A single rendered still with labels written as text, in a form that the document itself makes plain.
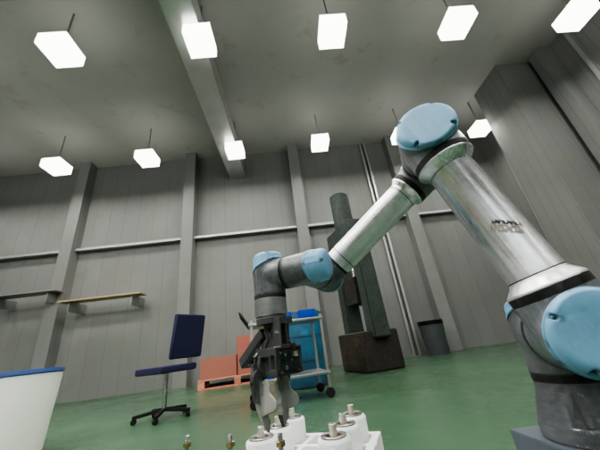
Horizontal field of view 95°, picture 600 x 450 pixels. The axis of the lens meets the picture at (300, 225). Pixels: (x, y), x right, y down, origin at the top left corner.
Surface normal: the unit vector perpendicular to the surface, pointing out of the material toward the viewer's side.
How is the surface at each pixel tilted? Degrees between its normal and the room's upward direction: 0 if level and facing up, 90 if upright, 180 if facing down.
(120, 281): 90
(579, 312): 97
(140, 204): 90
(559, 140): 90
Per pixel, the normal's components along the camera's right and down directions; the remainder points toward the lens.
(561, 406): -0.90, -0.34
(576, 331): -0.38, -0.21
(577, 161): 0.00, -0.40
